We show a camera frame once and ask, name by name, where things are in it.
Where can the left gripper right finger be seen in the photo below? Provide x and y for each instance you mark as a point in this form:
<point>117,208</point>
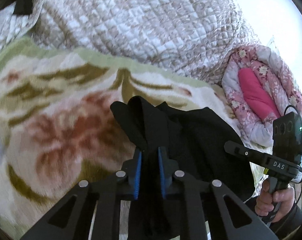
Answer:
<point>207,210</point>

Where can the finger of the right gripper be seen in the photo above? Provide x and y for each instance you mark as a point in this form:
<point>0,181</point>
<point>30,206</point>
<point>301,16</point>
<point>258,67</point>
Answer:
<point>248,154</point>

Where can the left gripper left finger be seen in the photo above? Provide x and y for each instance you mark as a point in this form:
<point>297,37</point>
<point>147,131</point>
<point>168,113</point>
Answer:
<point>91,210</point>

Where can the black pants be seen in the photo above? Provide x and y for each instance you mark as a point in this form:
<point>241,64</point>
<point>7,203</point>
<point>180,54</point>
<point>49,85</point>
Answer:
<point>195,140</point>

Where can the person's right hand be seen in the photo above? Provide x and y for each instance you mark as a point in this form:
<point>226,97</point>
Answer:
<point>265,201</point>

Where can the pink floral folded duvet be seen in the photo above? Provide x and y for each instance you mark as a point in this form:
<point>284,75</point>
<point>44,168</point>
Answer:
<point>259,86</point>

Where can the floral fleece blanket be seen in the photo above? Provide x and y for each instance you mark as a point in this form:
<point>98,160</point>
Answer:
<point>56,127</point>

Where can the quilted grey white bedspread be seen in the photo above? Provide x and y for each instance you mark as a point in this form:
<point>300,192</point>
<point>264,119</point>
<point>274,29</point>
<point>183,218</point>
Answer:
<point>190,37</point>

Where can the black camera box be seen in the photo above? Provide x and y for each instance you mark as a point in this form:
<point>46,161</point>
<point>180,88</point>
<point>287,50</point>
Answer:
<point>287,138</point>

